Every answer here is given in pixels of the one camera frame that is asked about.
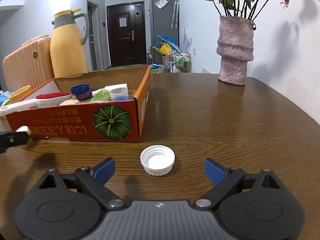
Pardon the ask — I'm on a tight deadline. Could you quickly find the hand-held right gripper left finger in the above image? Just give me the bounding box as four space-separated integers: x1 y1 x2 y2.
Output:
35 158 127 211

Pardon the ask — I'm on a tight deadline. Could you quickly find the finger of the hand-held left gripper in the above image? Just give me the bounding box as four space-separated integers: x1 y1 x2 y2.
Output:
0 131 29 154

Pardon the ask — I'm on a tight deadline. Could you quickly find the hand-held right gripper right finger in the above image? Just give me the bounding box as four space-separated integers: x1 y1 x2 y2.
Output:
194 158 288 210

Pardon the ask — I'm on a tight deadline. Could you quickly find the small white cap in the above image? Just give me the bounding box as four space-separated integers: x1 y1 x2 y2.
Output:
16 125 31 136

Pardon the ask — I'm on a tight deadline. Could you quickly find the red and white lint brush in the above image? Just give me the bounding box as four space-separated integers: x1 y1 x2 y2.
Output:
0 92 73 117

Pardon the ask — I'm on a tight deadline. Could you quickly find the red cardboard box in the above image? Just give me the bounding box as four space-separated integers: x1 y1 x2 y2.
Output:
4 64 152 143

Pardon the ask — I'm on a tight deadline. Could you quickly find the white ridged bottle cap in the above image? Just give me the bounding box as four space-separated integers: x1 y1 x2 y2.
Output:
140 145 175 176

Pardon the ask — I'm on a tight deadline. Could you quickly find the green transparent case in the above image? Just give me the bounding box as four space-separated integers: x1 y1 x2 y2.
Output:
89 88 111 103

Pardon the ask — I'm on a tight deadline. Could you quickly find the grey tape roll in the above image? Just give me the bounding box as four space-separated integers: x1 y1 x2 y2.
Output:
110 87 129 100

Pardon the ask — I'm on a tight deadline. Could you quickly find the translucent white plastic box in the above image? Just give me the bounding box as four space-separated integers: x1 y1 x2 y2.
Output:
104 83 129 92

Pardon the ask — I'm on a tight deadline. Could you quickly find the blue tissue pack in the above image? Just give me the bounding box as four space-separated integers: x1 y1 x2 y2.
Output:
0 90 11 105

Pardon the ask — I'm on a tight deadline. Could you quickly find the yellow mug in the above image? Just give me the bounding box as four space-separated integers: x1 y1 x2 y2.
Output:
0 85 32 117

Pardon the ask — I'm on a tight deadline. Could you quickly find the orange ribbed suitcase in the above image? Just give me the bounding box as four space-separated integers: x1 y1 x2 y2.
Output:
2 35 54 92

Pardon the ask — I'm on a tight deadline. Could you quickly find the yellow thermos jug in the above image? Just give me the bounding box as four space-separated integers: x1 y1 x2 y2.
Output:
49 8 90 79

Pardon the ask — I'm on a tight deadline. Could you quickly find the white storage cart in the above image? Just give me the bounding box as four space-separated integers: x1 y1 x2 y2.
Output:
170 51 192 73

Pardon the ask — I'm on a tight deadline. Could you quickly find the pink textured vase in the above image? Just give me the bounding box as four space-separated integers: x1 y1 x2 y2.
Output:
216 16 257 87

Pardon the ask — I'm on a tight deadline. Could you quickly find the dark brown entrance door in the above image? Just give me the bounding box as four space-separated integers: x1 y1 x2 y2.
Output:
106 1 148 68

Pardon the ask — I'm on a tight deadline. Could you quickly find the grey interior door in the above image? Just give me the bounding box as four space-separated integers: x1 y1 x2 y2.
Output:
86 0 100 72

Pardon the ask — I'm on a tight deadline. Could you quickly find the yellow watering can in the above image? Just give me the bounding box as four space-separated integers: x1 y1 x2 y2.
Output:
153 43 172 55

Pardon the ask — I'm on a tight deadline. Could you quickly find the blue folding rack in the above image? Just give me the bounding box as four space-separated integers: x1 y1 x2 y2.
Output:
157 34 180 53

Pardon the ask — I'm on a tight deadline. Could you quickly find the grey refrigerator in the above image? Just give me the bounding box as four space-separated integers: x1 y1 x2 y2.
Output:
149 0 180 67

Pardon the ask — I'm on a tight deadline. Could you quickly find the white folded umbrella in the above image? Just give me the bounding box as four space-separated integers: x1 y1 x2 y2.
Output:
172 0 180 28

